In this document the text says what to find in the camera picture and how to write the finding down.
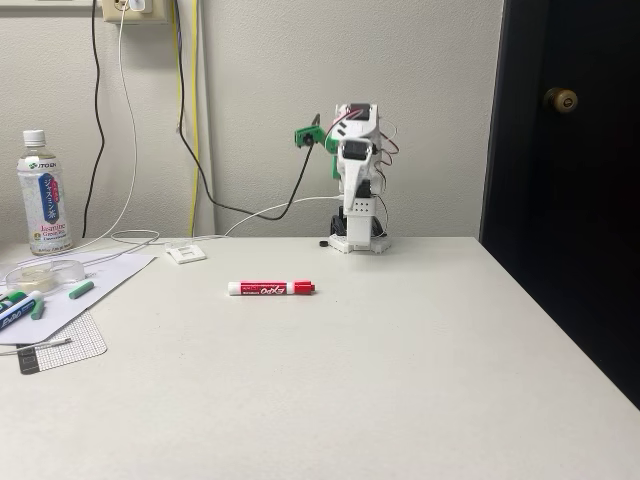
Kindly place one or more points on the red Expo marker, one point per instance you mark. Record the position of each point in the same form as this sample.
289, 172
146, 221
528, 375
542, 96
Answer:
265, 288

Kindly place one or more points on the green Expo marker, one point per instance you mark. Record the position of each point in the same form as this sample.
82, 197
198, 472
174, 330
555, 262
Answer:
15, 298

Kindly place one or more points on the blue Expo marker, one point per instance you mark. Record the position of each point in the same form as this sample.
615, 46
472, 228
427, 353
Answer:
15, 315

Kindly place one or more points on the white printed plastic part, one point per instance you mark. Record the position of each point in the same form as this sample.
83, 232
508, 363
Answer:
186, 252

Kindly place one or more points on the brass door knob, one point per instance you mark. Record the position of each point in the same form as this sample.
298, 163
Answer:
560, 100

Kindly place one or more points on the dark door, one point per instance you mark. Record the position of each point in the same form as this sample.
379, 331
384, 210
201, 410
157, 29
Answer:
575, 200

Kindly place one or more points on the white paper sheet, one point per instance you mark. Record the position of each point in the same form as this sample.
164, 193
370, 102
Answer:
115, 272

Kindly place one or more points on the white charger plug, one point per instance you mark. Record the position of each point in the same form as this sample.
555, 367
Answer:
140, 6

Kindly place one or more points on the clear petri dish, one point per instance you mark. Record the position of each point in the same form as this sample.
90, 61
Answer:
65, 270

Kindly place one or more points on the jasmine tea bottle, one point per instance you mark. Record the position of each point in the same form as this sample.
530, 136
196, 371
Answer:
45, 200

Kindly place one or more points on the grid pattern card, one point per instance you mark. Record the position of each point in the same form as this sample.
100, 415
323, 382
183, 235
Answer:
75, 345

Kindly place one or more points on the thin metal probe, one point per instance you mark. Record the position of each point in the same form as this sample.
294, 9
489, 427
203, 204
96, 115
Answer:
55, 343

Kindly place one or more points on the green mounted camera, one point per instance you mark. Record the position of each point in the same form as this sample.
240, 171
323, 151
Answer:
307, 136

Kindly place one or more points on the beige wall outlet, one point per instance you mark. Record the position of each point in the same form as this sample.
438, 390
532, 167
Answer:
160, 12

